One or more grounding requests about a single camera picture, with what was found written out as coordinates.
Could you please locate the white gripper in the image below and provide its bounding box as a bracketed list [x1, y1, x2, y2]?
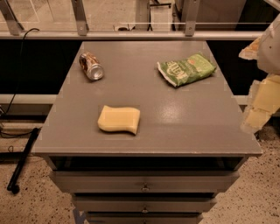
[239, 14, 280, 134]

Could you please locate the metal railing frame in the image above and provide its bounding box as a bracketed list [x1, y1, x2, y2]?
[0, 0, 263, 40]

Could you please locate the black rod on floor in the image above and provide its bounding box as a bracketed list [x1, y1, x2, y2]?
[7, 128, 39, 194]

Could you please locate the black cable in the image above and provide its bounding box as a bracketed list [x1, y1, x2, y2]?
[0, 27, 40, 139]

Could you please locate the orange soda can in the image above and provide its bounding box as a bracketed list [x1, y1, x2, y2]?
[79, 52, 104, 81]

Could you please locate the yellow sponge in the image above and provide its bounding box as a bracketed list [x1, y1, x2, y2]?
[97, 106, 140, 135]

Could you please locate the green chip bag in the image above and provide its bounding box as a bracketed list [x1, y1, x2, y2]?
[157, 53, 216, 88]

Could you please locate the grey drawer cabinet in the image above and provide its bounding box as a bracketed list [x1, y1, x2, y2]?
[33, 41, 262, 224]

